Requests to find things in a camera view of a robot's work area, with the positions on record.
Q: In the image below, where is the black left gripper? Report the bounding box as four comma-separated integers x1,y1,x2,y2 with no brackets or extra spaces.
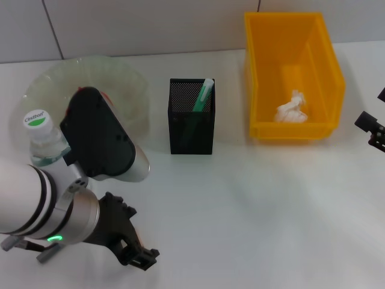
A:
84,192,161,271

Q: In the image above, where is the white paper ball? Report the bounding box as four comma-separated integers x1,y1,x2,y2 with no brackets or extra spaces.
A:
274,89,308,123

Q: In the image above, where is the red-orange fruit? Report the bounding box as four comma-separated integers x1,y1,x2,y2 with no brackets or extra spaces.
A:
64,86,114,117

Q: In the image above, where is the mint green pen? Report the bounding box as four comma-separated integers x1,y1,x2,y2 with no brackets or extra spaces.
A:
180,78,215,145

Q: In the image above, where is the clear green-label water bottle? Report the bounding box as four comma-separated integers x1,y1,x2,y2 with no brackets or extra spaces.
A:
23,108,72,167

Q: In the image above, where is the grey pen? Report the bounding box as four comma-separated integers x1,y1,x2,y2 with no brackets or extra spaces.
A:
36,243,60,263

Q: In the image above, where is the black mesh pen holder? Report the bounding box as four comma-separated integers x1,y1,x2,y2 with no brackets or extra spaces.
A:
166,78,216,155

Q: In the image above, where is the pale green glass fruit plate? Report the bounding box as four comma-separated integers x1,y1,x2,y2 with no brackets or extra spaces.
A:
21,55,150,151

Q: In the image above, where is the yellow plastic bin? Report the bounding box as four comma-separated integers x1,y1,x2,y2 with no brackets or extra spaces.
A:
243,11,346,142

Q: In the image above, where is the left gripper cable with connector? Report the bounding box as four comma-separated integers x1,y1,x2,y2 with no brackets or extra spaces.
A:
0,236,49,252

